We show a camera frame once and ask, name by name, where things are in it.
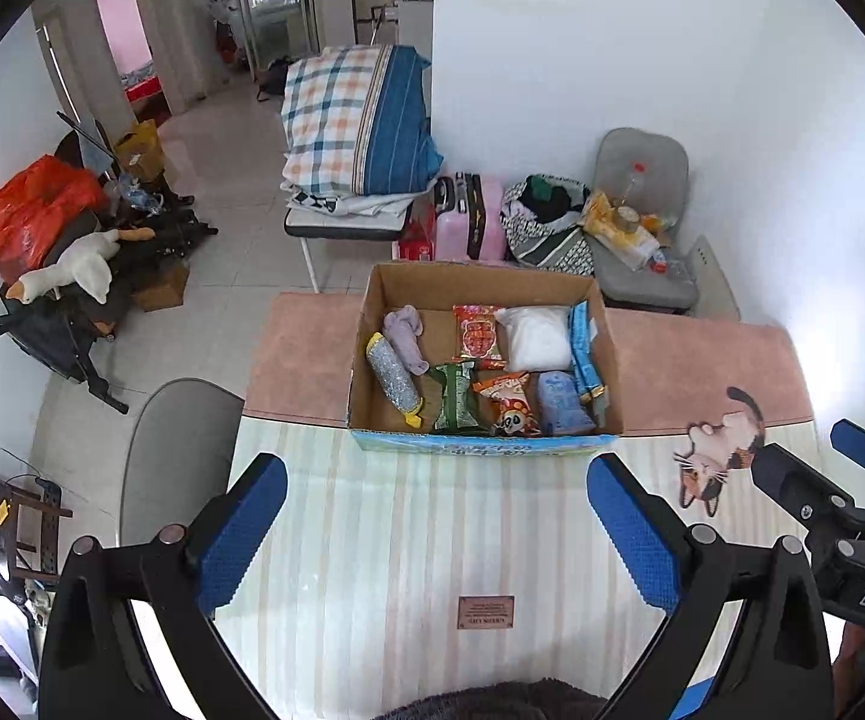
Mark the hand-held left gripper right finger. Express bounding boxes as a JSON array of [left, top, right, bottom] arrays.
[[587, 452, 834, 720]]

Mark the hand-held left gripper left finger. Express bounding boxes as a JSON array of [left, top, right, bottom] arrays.
[[37, 452, 289, 720]]

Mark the blue tissue packet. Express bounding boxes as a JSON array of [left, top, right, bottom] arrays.
[[536, 370, 599, 436]]

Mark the red cartoon snack packet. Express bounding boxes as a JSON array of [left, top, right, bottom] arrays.
[[471, 371, 542, 437]]

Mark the long blue white packet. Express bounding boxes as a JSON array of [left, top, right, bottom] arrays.
[[567, 300, 609, 425]]

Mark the silver glitter tube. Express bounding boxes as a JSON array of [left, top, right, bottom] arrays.
[[365, 331, 425, 432]]

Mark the white powder bag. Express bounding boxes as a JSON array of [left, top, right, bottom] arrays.
[[494, 305, 576, 374]]

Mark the green packet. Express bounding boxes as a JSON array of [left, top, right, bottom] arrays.
[[427, 360, 489, 434]]

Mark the red square packet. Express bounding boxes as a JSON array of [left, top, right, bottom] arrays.
[[451, 304, 507, 370]]

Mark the purple plush toy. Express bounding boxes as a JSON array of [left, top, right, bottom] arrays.
[[382, 305, 431, 377]]

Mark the cardboard box with blue print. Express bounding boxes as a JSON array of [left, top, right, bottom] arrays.
[[346, 262, 623, 460]]

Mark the grey plastic chair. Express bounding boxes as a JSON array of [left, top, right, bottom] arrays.
[[119, 379, 246, 548]]

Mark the brown mat label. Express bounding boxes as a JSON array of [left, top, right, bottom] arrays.
[[457, 596, 516, 632]]

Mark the striped table mat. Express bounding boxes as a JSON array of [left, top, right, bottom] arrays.
[[211, 420, 839, 720]]

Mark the white board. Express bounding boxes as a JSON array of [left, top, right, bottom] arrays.
[[683, 235, 741, 323]]

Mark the dark fleece clothing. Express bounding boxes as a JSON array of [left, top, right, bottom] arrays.
[[380, 679, 606, 720]]

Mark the small brown cardboard box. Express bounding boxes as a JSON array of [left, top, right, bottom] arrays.
[[133, 255, 192, 314]]

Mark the black folded stroller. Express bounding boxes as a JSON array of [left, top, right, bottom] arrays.
[[0, 112, 220, 415]]

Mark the patterned bag of clothes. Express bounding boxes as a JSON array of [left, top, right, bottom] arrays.
[[500, 174, 597, 276]]

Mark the white goose plush toy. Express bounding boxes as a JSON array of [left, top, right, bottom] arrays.
[[5, 227, 156, 306]]

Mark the yellow plastic bag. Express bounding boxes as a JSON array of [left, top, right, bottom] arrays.
[[578, 191, 639, 248]]

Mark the white bench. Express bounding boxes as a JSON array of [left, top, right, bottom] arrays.
[[284, 199, 422, 295]]

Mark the clear plastic bottle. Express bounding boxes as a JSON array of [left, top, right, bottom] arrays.
[[616, 163, 647, 211]]

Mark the pink suitcase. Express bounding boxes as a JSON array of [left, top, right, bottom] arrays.
[[432, 172, 509, 263]]

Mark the folded white sheet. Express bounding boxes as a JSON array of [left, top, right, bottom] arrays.
[[286, 184, 419, 216]]

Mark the grey cushioned chair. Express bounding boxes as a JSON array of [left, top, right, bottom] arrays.
[[590, 127, 701, 314]]

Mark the orange plastic bag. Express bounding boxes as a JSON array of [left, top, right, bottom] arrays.
[[0, 155, 107, 286]]

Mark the yellow paper bag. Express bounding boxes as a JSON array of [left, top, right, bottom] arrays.
[[112, 118, 167, 182]]

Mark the plaid blue quilt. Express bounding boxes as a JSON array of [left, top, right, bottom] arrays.
[[280, 45, 444, 197]]

